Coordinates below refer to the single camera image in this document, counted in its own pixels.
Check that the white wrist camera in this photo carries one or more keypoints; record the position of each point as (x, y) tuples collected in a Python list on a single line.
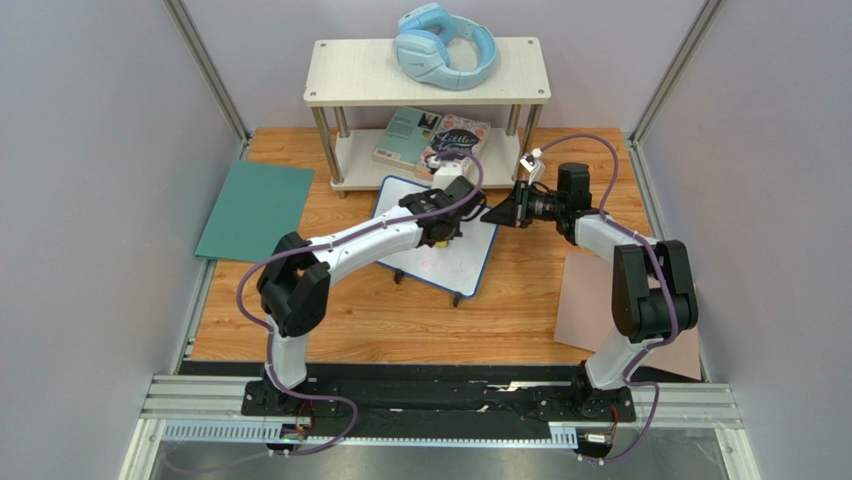
[(447, 171), (533, 164)]

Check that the pink mat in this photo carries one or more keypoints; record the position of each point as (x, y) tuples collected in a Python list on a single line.
[(584, 317)]

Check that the light blue headphones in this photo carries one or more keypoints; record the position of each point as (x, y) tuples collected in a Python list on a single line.
[(421, 48)]

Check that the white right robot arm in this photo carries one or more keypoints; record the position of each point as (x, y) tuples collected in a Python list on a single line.
[(653, 296)]

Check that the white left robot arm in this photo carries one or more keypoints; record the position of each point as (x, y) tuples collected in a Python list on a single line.
[(294, 283)]

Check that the teal mat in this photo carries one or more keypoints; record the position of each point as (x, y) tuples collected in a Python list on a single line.
[(257, 205)]

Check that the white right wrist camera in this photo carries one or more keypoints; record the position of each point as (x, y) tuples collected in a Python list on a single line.
[(533, 164)]

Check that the blue framed whiteboard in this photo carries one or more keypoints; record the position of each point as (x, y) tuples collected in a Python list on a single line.
[(458, 268)]

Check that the teal book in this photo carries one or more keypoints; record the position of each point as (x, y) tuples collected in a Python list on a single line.
[(406, 137)]

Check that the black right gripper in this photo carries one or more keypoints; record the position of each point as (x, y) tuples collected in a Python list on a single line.
[(520, 205)]

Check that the Little Women book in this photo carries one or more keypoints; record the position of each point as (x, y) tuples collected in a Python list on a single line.
[(454, 133)]

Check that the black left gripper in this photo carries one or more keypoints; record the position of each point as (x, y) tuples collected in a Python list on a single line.
[(433, 198)]

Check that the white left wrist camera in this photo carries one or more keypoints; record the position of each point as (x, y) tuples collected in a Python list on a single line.
[(447, 171)]

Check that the white two-tier shelf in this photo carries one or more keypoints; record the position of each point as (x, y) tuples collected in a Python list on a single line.
[(380, 72)]

